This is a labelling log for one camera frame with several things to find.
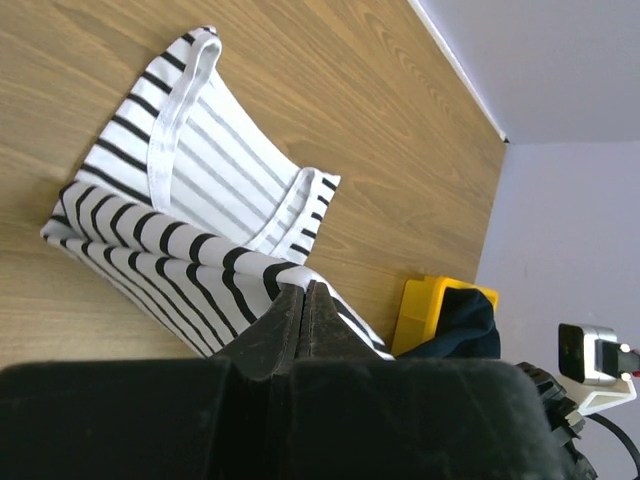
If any yellow plastic tray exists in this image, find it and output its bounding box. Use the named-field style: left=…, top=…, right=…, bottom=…
left=392, top=276, right=499, bottom=357

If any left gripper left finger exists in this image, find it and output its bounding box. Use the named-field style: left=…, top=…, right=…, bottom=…
left=1, top=286, right=304, bottom=479

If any black white striped tank top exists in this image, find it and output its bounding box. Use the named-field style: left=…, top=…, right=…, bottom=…
left=39, top=24, right=396, bottom=361

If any navy blue tank top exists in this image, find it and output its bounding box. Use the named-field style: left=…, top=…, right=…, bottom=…
left=400, top=288, right=501, bottom=360

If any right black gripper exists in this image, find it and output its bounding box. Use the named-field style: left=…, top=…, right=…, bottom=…
left=517, top=362, right=598, bottom=480

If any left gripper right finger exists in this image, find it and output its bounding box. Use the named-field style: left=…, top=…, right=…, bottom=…
left=294, top=279, right=566, bottom=480

